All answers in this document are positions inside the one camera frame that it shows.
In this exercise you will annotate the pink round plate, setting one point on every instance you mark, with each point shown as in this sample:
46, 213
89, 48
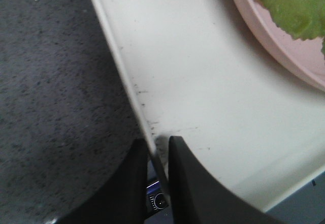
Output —
304, 59

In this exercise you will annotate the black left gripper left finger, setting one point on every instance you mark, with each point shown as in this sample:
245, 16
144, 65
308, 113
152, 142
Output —
122, 198

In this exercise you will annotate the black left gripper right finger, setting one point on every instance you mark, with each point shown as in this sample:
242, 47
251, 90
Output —
197, 197

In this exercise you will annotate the cream bear serving tray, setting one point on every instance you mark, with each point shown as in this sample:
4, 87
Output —
193, 68

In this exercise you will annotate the green lettuce leaf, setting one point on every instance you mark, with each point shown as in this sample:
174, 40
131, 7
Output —
301, 19

